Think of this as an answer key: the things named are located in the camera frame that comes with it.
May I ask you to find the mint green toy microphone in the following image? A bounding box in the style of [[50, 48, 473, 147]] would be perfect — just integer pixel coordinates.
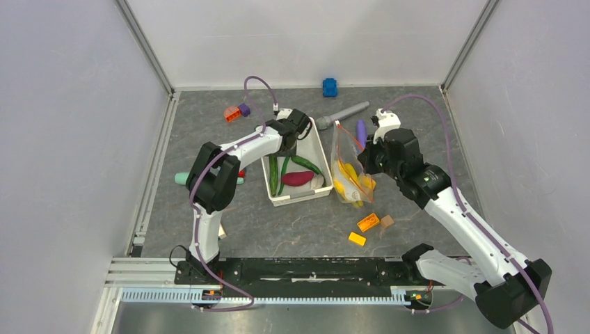
[[174, 172, 245, 185]]

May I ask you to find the yellow squash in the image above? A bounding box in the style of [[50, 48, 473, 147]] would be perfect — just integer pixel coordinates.
[[359, 175, 376, 191]]

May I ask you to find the white perforated plastic basket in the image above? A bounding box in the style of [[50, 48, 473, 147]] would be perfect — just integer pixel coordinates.
[[260, 116, 335, 207]]

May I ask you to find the white garlic bulb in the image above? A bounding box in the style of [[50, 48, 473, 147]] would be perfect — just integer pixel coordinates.
[[309, 175, 325, 190]]

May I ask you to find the brown wooden cube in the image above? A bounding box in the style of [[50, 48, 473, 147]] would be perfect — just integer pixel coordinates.
[[380, 215, 394, 228]]

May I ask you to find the clear zip top bag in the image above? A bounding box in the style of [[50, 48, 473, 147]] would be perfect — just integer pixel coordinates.
[[330, 120, 376, 207]]

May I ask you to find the purple toy microphone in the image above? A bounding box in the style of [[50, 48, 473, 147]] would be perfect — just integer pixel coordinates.
[[356, 119, 367, 150]]

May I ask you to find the blue toy car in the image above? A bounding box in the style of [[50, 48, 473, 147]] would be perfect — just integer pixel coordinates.
[[322, 78, 338, 97]]

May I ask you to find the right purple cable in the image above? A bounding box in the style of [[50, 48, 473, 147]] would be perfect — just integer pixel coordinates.
[[382, 94, 554, 334]]

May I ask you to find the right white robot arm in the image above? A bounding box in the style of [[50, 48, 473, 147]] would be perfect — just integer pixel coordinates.
[[358, 109, 552, 329]]

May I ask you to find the yellow banana bunch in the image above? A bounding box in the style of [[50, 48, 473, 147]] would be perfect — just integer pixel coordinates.
[[331, 161, 363, 207]]

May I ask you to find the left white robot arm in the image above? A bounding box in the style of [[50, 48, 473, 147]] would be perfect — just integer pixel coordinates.
[[186, 109, 313, 284]]

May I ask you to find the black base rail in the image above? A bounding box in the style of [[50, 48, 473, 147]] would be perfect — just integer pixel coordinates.
[[171, 255, 434, 312]]

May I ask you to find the yellow flat brick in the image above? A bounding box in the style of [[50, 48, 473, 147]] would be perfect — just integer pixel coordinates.
[[348, 232, 367, 246]]

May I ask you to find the green blue white block stack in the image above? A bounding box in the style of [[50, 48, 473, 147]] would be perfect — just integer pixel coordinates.
[[218, 225, 227, 239]]

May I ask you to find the green chili pepper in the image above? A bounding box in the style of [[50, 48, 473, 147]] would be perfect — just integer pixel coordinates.
[[291, 155, 324, 176]]

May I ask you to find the purple small block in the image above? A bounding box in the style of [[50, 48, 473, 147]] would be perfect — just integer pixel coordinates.
[[238, 103, 251, 117]]

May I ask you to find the dark green cucumber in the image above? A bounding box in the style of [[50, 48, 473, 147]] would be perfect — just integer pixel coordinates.
[[269, 154, 278, 197]]

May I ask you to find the red sweet potato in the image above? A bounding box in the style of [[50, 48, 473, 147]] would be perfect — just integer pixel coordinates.
[[281, 170, 316, 187]]

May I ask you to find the grey toy microphone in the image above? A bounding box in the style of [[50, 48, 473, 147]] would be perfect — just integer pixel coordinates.
[[315, 101, 370, 130]]

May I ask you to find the orange transparent brick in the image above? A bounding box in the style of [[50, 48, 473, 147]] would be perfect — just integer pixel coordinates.
[[357, 213, 380, 232]]

